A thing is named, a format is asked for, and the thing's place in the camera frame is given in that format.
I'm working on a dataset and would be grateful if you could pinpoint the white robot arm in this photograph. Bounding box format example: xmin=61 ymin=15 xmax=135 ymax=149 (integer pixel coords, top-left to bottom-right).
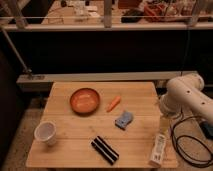
xmin=159 ymin=73 xmax=213 ymax=125

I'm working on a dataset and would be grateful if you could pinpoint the white squeeze bottle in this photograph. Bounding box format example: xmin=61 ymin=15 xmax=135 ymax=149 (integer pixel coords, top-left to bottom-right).
xmin=149 ymin=133 xmax=166 ymax=167

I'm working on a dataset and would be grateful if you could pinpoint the blue sponge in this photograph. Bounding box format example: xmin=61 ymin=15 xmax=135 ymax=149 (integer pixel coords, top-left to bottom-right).
xmin=115 ymin=111 xmax=133 ymax=130

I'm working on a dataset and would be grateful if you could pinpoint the black device on floor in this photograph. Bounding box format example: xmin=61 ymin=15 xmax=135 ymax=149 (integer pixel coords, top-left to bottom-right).
xmin=200 ymin=121 xmax=213 ymax=140

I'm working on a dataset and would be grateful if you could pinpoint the orange carrot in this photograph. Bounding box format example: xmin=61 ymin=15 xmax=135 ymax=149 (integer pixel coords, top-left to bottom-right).
xmin=106 ymin=96 xmax=121 ymax=112

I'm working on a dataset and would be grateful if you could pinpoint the black striped box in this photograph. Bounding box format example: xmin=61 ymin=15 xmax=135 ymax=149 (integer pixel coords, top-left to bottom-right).
xmin=91 ymin=136 xmax=119 ymax=165

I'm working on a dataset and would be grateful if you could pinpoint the orange round plate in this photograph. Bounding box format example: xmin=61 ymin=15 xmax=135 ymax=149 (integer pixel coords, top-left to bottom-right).
xmin=70 ymin=88 xmax=100 ymax=115

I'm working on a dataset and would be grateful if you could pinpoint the white plastic cup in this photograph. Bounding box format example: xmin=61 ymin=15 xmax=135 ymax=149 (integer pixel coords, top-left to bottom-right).
xmin=34 ymin=121 xmax=56 ymax=146

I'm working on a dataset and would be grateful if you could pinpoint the diagonal metal strut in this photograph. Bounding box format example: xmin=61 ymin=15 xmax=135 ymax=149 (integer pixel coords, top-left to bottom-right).
xmin=1 ymin=27 xmax=33 ymax=79

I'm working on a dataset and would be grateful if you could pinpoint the black cable on floor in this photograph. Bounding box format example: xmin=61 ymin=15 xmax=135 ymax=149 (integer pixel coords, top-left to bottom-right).
xmin=168 ymin=109 xmax=213 ymax=169

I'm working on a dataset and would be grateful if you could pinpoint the grey metal rail beam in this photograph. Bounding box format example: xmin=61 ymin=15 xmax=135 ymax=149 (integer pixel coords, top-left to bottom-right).
xmin=16 ymin=71 xmax=190 ymax=92

